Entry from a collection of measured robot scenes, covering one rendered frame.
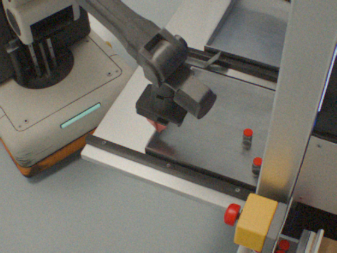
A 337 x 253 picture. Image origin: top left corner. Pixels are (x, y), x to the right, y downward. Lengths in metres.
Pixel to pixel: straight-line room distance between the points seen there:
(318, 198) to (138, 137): 0.45
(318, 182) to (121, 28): 0.43
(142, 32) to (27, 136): 1.17
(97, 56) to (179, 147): 1.15
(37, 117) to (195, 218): 0.74
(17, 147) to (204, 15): 0.95
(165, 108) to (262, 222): 0.31
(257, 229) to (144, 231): 1.18
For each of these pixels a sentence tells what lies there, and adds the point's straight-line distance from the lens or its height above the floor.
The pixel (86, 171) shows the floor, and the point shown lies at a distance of 2.17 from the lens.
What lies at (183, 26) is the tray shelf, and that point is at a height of 0.88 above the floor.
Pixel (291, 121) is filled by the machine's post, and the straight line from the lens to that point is 0.74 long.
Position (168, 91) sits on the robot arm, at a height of 1.07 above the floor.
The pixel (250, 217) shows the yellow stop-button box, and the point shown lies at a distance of 0.86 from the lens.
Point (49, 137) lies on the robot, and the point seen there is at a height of 0.23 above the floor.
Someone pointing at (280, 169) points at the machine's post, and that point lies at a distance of 0.84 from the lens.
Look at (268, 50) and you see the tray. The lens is 1.33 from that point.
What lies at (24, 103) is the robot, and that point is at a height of 0.28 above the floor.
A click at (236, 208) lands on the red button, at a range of 0.89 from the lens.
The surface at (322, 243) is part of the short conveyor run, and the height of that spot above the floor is 0.93.
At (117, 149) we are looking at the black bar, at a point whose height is 0.90.
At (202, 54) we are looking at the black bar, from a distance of 1.28.
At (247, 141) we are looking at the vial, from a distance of 1.10.
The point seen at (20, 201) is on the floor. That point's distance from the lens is 2.17.
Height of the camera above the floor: 1.79
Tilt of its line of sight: 53 degrees down
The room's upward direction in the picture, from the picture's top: 3 degrees counter-clockwise
